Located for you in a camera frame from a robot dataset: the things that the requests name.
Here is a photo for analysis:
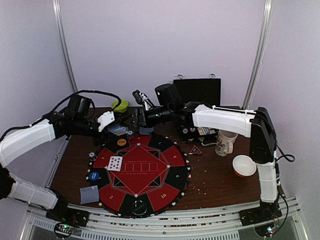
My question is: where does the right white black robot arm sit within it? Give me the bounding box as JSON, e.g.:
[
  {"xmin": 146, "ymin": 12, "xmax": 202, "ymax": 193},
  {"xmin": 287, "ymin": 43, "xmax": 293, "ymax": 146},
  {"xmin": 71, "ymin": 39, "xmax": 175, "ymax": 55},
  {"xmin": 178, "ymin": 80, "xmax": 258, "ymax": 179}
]
[{"xmin": 133, "ymin": 101, "xmax": 282, "ymax": 226}]

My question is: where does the black poker chip case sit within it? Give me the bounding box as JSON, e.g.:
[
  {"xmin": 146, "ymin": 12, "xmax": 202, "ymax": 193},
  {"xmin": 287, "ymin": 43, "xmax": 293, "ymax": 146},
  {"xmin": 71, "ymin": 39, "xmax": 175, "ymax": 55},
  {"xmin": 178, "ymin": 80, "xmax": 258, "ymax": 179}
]
[{"xmin": 173, "ymin": 74, "xmax": 222, "ymax": 146}]

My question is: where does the poker chip stack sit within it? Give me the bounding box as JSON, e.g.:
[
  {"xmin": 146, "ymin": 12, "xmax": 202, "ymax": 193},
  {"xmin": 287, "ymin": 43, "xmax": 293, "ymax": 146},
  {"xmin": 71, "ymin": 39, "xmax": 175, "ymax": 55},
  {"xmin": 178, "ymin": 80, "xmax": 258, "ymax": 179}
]
[
  {"xmin": 88, "ymin": 152, "xmax": 97, "ymax": 161},
  {"xmin": 127, "ymin": 130, "xmax": 135, "ymax": 139}
]

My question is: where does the lime green plastic bowl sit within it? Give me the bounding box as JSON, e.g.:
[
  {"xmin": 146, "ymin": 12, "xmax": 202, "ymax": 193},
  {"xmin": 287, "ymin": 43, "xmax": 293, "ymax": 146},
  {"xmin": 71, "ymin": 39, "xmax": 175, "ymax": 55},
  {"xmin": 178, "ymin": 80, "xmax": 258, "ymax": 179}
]
[{"xmin": 111, "ymin": 100, "xmax": 129, "ymax": 113}]

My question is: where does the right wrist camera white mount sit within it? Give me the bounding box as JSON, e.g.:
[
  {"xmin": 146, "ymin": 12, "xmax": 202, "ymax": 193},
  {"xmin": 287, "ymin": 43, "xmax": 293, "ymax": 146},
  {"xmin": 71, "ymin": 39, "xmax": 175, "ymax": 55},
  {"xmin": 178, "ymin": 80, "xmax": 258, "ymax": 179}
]
[{"xmin": 132, "ymin": 90, "xmax": 155, "ymax": 111}]

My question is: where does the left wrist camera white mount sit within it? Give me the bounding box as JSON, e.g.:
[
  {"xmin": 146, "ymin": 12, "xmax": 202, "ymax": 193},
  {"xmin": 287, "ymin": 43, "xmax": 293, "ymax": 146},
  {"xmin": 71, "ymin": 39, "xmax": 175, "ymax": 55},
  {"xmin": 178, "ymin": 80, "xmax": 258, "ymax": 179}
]
[{"xmin": 96, "ymin": 111, "xmax": 115, "ymax": 133}]

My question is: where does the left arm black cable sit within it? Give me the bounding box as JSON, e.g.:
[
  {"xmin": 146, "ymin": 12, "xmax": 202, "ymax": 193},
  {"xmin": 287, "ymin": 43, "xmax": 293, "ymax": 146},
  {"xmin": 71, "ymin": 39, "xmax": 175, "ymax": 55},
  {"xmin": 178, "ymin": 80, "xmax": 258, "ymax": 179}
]
[{"xmin": 42, "ymin": 89, "xmax": 122, "ymax": 118}]

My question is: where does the white orange ceramic bowl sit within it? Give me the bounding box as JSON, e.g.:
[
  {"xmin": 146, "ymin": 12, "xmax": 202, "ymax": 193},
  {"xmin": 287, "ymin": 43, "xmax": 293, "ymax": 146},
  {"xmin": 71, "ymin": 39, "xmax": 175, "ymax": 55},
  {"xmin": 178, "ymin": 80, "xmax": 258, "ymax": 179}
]
[{"xmin": 232, "ymin": 155, "xmax": 257, "ymax": 178}]

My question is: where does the black red triangular token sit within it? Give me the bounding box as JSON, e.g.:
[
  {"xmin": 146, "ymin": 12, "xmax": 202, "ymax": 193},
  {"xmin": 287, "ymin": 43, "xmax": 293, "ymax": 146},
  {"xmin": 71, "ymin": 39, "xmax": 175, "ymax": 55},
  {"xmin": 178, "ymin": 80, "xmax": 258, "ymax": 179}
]
[{"xmin": 188, "ymin": 145, "xmax": 203, "ymax": 156}]

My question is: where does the dealt blue playing card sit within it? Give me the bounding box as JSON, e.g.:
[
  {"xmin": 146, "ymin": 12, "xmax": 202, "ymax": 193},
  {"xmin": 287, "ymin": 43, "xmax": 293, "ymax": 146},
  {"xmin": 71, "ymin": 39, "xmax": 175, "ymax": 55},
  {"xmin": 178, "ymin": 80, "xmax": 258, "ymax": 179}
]
[{"xmin": 139, "ymin": 127, "xmax": 154, "ymax": 135}]

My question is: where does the blue small blind button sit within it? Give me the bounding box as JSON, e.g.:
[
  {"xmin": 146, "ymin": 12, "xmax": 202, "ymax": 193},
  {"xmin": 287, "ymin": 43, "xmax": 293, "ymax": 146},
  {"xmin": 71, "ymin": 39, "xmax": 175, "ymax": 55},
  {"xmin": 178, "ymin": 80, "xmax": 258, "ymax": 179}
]
[{"xmin": 88, "ymin": 171, "xmax": 100, "ymax": 182}]

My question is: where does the white printed ceramic mug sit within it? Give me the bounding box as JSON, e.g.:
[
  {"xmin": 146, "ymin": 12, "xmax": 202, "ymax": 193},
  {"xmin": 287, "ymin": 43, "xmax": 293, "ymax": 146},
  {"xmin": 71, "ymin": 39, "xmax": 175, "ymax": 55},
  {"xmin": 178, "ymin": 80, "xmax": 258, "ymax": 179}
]
[{"xmin": 215, "ymin": 130, "xmax": 238, "ymax": 157}]

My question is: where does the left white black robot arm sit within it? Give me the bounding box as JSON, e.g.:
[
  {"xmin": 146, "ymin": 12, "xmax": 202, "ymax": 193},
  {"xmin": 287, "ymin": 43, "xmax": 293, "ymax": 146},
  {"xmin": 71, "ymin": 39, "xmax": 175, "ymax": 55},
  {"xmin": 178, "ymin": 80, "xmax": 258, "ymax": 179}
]
[{"xmin": 0, "ymin": 94, "xmax": 115, "ymax": 226}]

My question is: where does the aluminium frame post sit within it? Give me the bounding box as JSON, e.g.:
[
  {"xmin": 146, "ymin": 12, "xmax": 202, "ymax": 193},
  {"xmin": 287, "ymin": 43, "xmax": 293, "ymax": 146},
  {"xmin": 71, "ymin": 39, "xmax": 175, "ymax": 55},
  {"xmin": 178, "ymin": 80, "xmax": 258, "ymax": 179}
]
[
  {"xmin": 242, "ymin": 0, "xmax": 274, "ymax": 110},
  {"xmin": 52, "ymin": 0, "xmax": 78, "ymax": 93}
]

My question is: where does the orange big blind button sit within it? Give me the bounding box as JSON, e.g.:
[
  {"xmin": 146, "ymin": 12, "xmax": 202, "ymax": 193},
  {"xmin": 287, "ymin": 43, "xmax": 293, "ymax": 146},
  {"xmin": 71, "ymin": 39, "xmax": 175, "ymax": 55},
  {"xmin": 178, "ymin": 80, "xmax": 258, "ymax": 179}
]
[{"xmin": 117, "ymin": 138, "xmax": 127, "ymax": 146}]

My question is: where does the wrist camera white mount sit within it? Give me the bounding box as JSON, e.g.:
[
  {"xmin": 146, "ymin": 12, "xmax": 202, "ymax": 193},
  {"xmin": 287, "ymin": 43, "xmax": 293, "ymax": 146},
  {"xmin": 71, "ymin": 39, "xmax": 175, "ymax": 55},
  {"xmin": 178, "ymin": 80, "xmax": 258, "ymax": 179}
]
[
  {"xmin": 96, "ymin": 111, "xmax": 115, "ymax": 133},
  {"xmin": 132, "ymin": 90, "xmax": 155, "ymax": 111}
]

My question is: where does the clear round dealer button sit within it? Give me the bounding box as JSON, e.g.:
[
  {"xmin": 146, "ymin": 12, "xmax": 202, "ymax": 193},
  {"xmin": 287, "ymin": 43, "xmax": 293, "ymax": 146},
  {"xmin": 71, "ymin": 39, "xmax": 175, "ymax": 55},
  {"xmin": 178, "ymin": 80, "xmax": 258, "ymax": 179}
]
[{"xmin": 130, "ymin": 200, "xmax": 148, "ymax": 216}]

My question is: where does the right aluminium frame post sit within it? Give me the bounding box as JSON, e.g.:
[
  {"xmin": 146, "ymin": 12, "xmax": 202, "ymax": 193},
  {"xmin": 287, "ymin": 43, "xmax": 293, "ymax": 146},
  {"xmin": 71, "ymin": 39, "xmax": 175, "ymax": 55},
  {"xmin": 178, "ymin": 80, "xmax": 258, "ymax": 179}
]
[{"xmin": 242, "ymin": 0, "xmax": 274, "ymax": 110}]

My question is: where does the round red black poker mat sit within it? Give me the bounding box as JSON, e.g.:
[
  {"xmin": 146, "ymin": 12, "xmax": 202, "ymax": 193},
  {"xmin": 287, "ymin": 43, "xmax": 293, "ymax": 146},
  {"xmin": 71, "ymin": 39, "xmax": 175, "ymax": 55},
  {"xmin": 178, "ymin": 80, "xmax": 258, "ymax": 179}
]
[{"xmin": 86, "ymin": 133, "xmax": 192, "ymax": 218}]

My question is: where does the ten of diamonds card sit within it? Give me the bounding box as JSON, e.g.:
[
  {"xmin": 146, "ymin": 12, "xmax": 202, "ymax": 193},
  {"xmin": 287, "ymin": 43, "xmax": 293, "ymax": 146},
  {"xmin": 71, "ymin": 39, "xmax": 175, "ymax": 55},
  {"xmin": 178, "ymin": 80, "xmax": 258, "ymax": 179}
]
[{"xmin": 107, "ymin": 156, "xmax": 123, "ymax": 172}]

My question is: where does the blue deck of cards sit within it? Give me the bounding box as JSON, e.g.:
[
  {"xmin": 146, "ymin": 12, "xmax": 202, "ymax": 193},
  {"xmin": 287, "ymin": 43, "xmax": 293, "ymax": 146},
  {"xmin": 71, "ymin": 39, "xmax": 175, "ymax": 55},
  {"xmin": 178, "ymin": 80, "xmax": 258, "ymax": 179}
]
[{"xmin": 108, "ymin": 124, "xmax": 128, "ymax": 136}]

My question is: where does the left aluminium frame post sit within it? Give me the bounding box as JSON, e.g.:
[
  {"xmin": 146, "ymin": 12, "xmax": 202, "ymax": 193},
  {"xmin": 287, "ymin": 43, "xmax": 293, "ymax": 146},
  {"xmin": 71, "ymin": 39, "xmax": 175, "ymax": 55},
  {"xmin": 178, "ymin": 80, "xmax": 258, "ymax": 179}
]
[{"xmin": 52, "ymin": 0, "xmax": 78, "ymax": 93}]

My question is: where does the blue yellow card box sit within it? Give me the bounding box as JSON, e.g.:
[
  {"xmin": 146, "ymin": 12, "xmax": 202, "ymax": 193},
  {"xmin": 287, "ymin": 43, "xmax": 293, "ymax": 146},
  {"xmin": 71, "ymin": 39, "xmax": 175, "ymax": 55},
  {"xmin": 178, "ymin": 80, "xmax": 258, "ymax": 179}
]
[{"xmin": 197, "ymin": 127, "xmax": 216, "ymax": 136}]

